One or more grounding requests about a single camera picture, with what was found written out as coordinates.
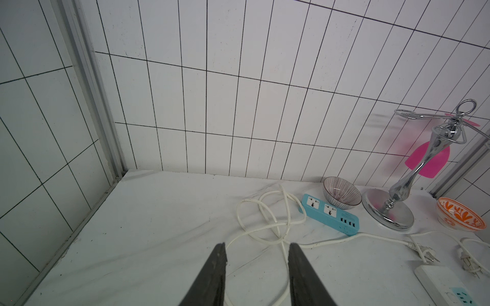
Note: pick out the white multicolour power strip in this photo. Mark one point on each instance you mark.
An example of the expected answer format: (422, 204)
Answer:
(443, 286)

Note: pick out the teal power strip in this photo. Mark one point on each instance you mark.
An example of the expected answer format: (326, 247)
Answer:
(330, 215)

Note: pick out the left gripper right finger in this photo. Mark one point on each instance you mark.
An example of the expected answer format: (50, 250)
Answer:
(306, 287)

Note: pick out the purple striped glass bowl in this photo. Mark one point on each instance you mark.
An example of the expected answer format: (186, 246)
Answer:
(341, 193)

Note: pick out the orange patterned bowl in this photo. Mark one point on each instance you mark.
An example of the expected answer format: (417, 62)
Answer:
(456, 216)

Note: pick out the chrome glass holder stand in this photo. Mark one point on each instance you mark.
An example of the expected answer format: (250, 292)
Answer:
(388, 207)

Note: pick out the pink wine glass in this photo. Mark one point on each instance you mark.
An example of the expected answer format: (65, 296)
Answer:
(429, 158)

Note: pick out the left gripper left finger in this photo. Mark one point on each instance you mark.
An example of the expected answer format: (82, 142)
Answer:
(209, 286)

